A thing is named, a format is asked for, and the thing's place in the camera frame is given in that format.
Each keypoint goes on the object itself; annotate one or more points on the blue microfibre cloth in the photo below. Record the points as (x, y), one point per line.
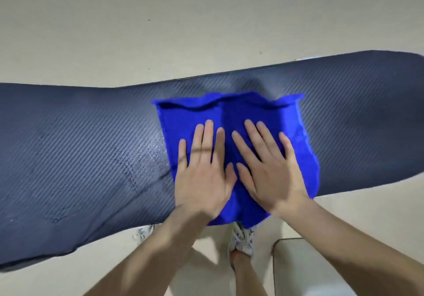
(185, 123)

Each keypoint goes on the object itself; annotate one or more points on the person's white sneaker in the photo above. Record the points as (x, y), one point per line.
(242, 239)
(143, 232)

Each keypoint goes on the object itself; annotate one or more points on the dark blue ribbed mat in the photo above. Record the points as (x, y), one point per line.
(82, 160)

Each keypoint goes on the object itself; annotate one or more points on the person's left white sneaker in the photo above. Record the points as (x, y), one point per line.
(143, 232)

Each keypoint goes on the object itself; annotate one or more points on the person's left hand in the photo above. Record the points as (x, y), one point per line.
(198, 186)

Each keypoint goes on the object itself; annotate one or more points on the person's right white sneaker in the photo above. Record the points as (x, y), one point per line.
(242, 239)

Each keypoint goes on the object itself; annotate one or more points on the person's right little finger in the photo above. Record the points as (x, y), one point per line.
(288, 148)

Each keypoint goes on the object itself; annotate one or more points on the person's left little finger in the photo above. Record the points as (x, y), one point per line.
(182, 156)

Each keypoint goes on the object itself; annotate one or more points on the person's right thumb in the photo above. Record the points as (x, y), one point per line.
(244, 178)

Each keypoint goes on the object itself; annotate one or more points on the person's right middle finger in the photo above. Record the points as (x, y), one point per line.
(257, 140)

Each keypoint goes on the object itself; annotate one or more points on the person's left forearm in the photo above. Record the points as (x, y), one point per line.
(155, 256)

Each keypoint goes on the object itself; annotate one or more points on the person's right hand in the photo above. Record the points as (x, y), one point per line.
(271, 183)

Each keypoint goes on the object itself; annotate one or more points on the person's right leg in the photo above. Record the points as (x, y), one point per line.
(246, 276)

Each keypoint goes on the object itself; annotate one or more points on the person's left middle finger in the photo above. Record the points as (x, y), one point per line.
(208, 138)

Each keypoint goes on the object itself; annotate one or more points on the person's left thumb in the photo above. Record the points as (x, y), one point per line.
(231, 178)

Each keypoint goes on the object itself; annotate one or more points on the person's right forearm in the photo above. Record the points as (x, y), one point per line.
(347, 249)

